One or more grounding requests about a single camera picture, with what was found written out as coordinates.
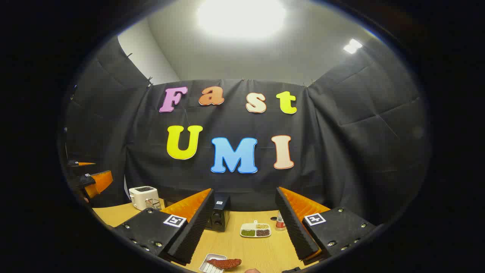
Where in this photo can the black electric oven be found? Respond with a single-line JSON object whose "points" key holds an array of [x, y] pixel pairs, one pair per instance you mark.
{"points": [[219, 216]]}

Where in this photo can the black backdrop cloth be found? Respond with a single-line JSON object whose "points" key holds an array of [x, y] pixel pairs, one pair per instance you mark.
{"points": [[341, 151]]}

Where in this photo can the small ceiling light panel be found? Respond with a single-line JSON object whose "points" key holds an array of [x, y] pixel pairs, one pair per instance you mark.
{"points": [[352, 46]]}

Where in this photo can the large ceiling light panel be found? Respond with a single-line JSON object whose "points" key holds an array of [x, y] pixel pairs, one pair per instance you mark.
{"points": [[241, 17]]}

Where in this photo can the clear glass container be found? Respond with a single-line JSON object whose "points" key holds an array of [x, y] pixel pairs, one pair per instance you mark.
{"points": [[154, 204]]}

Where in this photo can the white ribbed plate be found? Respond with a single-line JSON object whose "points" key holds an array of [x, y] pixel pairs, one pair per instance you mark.
{"points": [[207, 267]]}

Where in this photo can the white divided dish with beans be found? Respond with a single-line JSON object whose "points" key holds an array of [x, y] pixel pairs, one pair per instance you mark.
{"points": [[255, 229]]}

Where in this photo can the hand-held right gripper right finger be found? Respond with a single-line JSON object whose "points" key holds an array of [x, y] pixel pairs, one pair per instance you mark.
{"points": [[293, 227]]}

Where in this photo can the clear bottle with red label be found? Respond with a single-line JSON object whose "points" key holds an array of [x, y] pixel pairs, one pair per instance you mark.
{"points": [[280, 223]]}

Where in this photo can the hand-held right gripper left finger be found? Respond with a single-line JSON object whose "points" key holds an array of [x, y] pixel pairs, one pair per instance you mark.
{"points": [[193, 231]]}

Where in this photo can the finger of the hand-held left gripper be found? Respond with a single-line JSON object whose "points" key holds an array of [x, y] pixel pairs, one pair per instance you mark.
{"points": [[100, 182], [81, 163]]}

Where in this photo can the white toaster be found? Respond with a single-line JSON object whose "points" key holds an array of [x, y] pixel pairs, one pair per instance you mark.
{"points": [[141, 197]]}

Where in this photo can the red meat slice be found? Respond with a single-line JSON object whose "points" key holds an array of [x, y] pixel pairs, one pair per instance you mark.
{"points": [[225, 263]]}

